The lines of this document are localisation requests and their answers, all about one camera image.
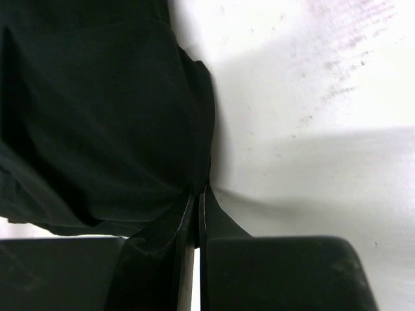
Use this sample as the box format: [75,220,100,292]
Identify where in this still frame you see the black trousers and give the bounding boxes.
[1,1,215,236]

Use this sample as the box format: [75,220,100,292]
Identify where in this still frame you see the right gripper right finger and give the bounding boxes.
[198,186,377,310]

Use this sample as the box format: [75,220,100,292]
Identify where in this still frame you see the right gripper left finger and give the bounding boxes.
[104,196,196,311]

